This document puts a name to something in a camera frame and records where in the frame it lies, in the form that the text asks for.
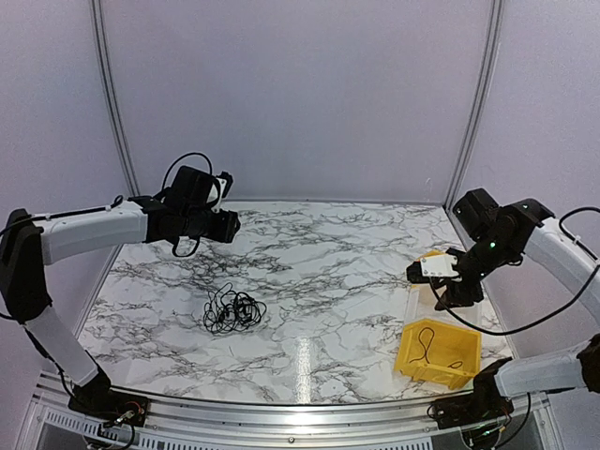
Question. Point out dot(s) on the clear plastic storage bin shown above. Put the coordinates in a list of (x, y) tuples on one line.
[(421, 305)]

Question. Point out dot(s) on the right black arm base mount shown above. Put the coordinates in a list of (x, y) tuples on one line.
[(468, 409)]

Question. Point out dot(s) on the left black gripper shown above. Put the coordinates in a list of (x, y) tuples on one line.
[(225, 231)]

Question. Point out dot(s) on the aluminium front frame rail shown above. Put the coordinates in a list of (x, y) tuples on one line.
[(186, 423)]

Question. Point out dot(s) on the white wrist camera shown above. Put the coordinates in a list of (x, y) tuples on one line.
[(219, 191), (422, 272)]

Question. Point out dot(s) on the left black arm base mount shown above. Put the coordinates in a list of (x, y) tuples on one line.
[(116, 408)]

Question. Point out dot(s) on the yellow storage bin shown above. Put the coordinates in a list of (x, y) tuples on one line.
[(439, 352), (433, 254)]

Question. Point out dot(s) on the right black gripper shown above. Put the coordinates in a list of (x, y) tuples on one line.
[(457, 295)]

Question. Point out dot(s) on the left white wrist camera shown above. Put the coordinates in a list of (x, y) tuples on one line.
[(219, 191)]

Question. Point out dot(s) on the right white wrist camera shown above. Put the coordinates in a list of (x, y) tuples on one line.
[(422, 272)]

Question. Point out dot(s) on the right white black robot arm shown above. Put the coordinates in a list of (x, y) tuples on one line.
[(505, 235)]

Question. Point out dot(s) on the far yellow storage bin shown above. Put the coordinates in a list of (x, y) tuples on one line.
[(433, 254)]

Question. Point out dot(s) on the near yellow storage bin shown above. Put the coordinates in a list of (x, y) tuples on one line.
[(439, 352)]

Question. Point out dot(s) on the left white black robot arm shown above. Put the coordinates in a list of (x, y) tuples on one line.
[(53, 183)]

